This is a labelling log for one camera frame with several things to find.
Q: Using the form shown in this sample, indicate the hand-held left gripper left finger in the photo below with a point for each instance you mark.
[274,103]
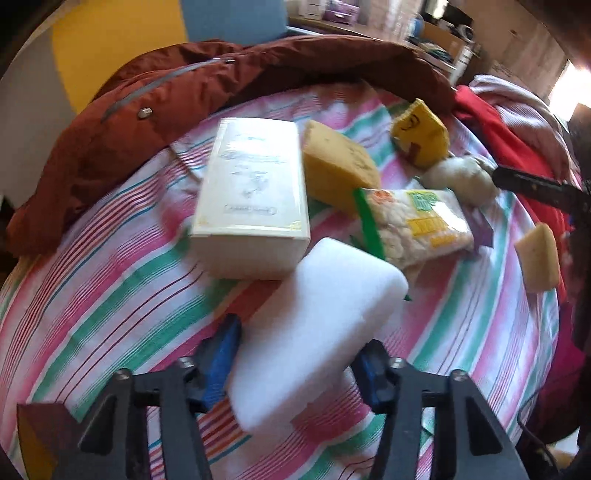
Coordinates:
[221,360]

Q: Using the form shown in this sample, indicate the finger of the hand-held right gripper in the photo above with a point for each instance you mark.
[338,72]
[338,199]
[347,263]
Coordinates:
[531,184]

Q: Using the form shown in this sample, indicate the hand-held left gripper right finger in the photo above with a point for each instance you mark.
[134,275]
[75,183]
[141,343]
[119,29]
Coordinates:
[369,376]

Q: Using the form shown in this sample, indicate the white sock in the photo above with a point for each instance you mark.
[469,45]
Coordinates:
[457,180]

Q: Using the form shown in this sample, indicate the white foam block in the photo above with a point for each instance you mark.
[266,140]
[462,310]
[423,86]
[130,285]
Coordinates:
[314,323]

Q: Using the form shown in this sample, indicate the small yellow sponge piece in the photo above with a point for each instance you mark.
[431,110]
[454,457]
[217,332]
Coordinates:
[538,258]

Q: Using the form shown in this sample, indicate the red cloth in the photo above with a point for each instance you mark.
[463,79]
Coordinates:
[508,138]

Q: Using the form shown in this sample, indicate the pink white striped cloth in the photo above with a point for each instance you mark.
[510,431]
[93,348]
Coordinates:
[521,110]

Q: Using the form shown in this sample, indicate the yellow sock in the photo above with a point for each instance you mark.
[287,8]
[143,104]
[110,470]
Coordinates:
[422,129]

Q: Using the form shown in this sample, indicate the striped bed sheet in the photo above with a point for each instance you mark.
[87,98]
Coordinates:
[115,300]

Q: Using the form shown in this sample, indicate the green-edged snack packet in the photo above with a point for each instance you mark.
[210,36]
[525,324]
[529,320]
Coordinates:
[415,226]

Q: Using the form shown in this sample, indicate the cream rectangular box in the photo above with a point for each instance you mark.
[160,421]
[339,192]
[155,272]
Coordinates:
[251,194]

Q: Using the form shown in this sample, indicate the cardboard box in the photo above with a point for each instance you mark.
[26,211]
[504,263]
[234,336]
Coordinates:
[443,39]

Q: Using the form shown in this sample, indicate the large yellow sponge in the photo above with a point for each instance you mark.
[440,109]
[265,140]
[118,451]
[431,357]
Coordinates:
[337,161]

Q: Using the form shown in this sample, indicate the blue round object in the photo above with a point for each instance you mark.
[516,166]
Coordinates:
[418,25]

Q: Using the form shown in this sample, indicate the maroon padded jacket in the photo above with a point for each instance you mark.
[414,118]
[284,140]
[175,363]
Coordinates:
[138,138]

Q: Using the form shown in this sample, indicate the purple box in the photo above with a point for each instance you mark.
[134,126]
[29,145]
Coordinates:
[341,11]

